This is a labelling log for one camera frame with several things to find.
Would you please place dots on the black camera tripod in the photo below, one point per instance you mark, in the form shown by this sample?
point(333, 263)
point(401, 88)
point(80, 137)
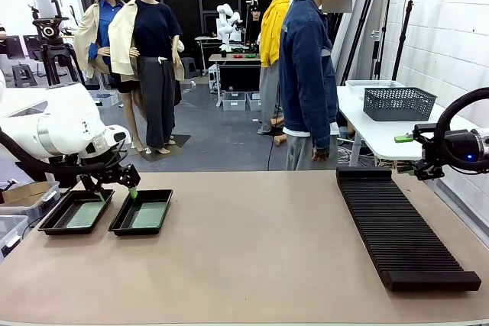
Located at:
point(51, 32)

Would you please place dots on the grey step stool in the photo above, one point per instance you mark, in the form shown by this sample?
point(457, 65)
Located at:
point(189, 67)
point(23, 76)

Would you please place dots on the black ESD tray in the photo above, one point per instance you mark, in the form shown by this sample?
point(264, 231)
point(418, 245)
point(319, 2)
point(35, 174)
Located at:
point(57, 217)
point(124, 221)

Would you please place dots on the dark square mannequin base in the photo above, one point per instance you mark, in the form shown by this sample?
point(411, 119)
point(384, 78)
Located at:
point(179, 142)

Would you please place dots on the clear plastic storage box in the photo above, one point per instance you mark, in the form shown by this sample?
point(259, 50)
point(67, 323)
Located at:
point(111, 101)
point(11, 230)
point(26, 205)

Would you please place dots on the green circuit board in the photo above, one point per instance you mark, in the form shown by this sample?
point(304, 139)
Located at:
point(86, 215)
point(149, 215)

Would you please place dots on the black cabinet under table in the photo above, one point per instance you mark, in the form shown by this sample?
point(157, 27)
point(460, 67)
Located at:
point(240, 78)

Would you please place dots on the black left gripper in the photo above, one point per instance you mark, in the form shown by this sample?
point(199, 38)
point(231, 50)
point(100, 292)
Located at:
point(109, 175)

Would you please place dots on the wood-top background table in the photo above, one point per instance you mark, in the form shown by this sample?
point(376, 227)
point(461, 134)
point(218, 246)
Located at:
point(233, 57)

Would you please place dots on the mannequin with black hat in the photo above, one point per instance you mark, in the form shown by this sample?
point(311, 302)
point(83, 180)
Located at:
point(86, 36)

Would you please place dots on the denim-sleeved right forearm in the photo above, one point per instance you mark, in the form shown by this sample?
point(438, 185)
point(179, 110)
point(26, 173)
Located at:
point(322, 127)

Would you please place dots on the small white background robot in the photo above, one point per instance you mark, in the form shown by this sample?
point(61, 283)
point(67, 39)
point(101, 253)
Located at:
point(225, 24)

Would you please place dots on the grey storage bin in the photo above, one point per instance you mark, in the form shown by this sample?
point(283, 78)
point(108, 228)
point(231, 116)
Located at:
point(234, 101)
point(253, 101)

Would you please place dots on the white background desk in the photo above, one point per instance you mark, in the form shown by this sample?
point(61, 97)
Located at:
point(206, 40)

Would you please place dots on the seated person in black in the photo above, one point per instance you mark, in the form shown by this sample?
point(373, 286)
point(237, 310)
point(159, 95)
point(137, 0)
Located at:
point(254, 28)

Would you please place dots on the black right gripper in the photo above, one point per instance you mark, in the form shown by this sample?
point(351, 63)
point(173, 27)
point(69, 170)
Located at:
point(460, 142)

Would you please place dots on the clear plastic bin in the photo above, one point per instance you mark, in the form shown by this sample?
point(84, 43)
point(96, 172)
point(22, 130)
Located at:
point(374, 83)

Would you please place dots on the grey plastic basket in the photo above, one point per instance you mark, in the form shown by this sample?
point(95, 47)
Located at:
point(399, 104)

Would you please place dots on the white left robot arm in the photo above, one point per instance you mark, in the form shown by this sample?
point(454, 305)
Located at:
point(65, 120)

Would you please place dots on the white rectangular table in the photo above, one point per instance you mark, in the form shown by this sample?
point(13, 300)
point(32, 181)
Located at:
point(19, 95)

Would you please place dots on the white table with rounded corners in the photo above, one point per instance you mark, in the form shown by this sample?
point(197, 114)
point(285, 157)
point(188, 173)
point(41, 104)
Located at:
point(386, 139)

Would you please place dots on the mannequin with navy shirt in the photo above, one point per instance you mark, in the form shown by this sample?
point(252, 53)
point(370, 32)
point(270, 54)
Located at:
point(156, 28)

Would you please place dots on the black leaning light stand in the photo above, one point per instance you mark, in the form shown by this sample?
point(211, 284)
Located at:
point(354, 55)

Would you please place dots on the person in denim jacket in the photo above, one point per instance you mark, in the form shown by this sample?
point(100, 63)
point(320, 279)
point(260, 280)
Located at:
point(302, 74)

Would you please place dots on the tattooed right hand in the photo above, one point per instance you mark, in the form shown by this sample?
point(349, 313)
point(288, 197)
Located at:
point(321, 152)

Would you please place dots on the black slotted board rack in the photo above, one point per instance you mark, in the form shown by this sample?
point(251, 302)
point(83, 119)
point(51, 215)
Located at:
point(409, 246)

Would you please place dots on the white computer tower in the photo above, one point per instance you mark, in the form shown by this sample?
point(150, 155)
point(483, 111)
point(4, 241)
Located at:
point(212, 79)

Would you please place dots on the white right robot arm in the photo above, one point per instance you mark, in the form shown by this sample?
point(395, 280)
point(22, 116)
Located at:
point(483, 142)

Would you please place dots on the mannequin with yellow hoodie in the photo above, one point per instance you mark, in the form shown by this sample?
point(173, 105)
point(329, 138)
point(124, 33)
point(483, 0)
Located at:
point(269, 36)

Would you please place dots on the brown cardboard box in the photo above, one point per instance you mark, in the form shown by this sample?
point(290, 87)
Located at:
point(24, 191)

